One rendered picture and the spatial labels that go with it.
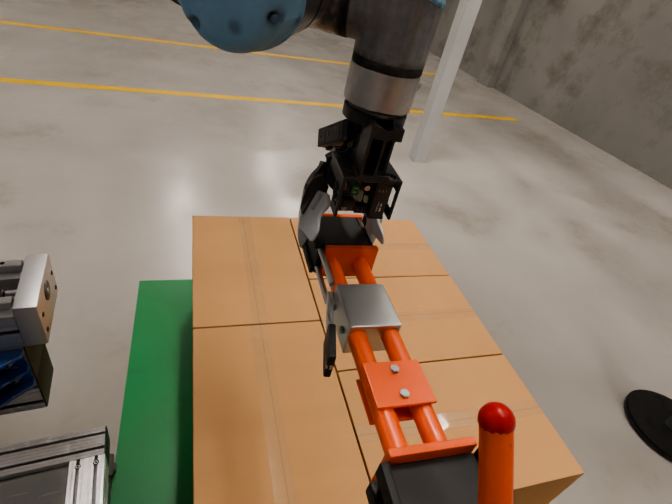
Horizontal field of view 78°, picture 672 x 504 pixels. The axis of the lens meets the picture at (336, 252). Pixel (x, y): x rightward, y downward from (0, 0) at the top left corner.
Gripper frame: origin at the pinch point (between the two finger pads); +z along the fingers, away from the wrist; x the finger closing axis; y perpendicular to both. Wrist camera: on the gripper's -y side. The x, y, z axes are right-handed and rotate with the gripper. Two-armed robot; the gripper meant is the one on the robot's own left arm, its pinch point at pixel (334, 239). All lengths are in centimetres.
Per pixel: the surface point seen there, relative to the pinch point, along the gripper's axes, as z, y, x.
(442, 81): 44, -289, 166
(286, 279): 66, -64, 10
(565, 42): 19, -517, 458
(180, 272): 121, -128, -31
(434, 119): 77, -289, 172
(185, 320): 120, -94, -26
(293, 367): 66, -26, 7
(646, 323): 118, -83, 250
